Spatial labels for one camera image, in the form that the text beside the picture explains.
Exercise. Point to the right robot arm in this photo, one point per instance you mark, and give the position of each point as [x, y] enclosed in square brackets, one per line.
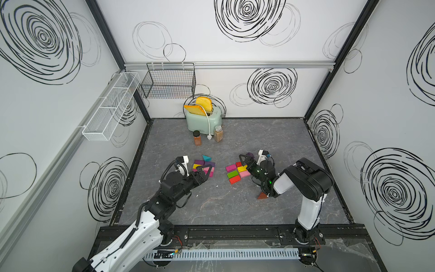
[312, 181]

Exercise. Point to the mint green toaster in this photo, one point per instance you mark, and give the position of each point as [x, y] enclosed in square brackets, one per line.
[205, 125]

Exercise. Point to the yellow toast slice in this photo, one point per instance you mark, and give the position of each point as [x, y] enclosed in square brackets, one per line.
[206, 103]
[195, 109]

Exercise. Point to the magenta block bottom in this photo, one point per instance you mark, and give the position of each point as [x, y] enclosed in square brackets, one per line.
[231, 168]

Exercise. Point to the brown triangle block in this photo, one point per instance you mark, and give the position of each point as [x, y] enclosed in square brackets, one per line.
[262, 196]

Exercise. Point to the light pink block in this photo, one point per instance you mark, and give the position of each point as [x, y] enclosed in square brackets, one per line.
[244, 174]

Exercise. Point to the teal triangle block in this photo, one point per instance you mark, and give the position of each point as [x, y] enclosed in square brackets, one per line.
[206, 158]

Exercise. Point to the white wire shelf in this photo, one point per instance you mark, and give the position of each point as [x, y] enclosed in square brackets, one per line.
[117, 108]

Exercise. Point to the green block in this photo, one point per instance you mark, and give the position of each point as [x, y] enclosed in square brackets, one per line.
[232, 174]

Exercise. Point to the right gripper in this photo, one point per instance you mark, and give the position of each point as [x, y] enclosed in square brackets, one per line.
[253, 164]

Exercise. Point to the yellow toast slice back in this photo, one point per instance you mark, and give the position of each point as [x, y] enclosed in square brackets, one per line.
[206, 103]

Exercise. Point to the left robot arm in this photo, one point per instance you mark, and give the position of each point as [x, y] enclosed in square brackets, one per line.
[151, 227]

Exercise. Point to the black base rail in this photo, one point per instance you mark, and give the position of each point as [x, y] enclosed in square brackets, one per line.
[284, 234]

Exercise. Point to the brown spice jar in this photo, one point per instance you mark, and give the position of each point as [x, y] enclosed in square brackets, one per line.
[197, 138]

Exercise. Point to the beige spice jar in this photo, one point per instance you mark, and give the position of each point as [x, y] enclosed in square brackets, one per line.
[218, 133]

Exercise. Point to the grey slotted cable duct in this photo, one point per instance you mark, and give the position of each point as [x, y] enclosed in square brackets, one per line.
[224, 254]

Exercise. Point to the yellow toast slice front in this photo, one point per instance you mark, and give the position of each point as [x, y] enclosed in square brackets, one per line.
[195, 109]

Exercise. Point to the black wire basket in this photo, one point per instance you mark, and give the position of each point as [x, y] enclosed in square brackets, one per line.
[169, 80]

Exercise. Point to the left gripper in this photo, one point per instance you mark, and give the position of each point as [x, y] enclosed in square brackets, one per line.
[199, 172]

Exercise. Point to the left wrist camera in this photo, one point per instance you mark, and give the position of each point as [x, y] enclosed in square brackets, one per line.
[183, 163]

